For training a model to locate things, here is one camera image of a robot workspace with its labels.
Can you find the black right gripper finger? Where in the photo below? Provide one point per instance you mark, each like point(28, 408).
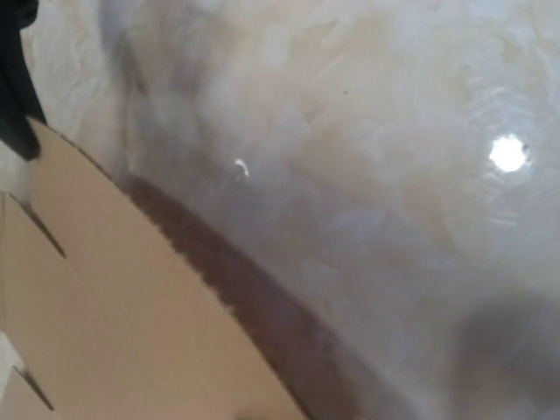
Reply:
point(19, 100)

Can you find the brown cardboard box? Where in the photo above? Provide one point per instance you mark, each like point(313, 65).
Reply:
point(111, 322)

